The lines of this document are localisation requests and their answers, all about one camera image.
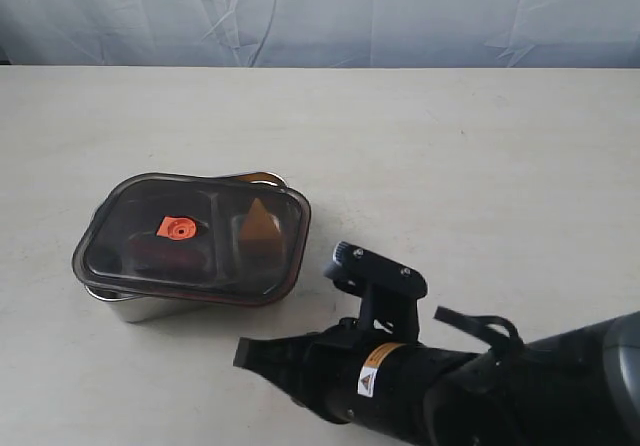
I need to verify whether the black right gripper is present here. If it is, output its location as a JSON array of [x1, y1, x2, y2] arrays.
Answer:
[[233, 318, 370, 424]]

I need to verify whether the yellow cheese wedge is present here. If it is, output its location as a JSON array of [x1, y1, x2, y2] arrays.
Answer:
[[239, 198, 282, 242]]

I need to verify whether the dark lid with orange seal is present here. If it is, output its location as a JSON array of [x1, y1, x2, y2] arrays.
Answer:
[[72, 173, 311, 307]]

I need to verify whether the red sausage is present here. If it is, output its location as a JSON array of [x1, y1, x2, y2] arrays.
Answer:
[[126, 236, 207, 272]]

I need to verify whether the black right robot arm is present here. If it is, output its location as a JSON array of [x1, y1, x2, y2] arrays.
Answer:
[[234, 307, 639, 445]]

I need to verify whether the steel two-compartment lunch box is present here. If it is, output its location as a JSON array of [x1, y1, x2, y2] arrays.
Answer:
[[84, 171, 288, 324]]

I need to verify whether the white backdrop cloth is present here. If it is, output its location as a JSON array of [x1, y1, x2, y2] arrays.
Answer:
[[1, 0, 639, 68]]

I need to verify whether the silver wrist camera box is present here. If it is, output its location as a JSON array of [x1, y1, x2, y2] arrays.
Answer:
[[324, 242, 428, 343]]

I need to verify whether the black cable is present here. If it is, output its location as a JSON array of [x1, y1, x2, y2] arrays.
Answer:
[[432, 305, 526, 362]]

